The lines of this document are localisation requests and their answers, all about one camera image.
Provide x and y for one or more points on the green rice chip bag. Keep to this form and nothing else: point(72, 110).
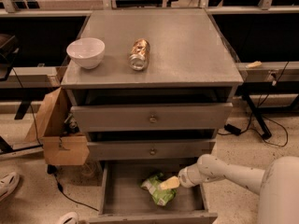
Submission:
point(161, 197)

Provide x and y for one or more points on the black power adapter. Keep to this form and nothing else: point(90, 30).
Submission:
point(232, 129)

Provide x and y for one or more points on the white ceramic bowl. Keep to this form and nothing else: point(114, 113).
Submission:
point(87, 52)

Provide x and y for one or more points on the top grey drawer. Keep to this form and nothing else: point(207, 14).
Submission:
point(114, 118)

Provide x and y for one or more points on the bottom open grey drawer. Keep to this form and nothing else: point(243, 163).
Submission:
point(124, 202)

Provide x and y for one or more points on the white shoe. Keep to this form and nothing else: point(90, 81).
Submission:
point(8, 184)
point(68, 218)

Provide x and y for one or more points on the black table leg right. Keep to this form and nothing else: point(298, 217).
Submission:
point(266, 133)

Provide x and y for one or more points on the grey drawer cabinet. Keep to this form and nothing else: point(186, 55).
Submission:
point(188, 64)

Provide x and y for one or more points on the gold drink can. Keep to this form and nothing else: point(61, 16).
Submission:
point(139, 57)

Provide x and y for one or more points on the yellow foam scrap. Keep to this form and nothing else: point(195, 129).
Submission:
point(254, 64)

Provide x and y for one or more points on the white shoe left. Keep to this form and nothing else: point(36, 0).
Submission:
point(8, 184)

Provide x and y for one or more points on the white shoe bottom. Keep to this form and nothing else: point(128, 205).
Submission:
point(68, 218)

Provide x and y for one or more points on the brown cardboard box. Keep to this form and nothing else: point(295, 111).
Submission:
point(48, 129)

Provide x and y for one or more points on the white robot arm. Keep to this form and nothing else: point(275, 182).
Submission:
point(277, 185)

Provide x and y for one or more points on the middle grey drawer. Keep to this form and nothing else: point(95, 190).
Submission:
point(156, 149)

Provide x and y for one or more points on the white gripper wrist block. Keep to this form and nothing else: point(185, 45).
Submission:
point(186, 177)

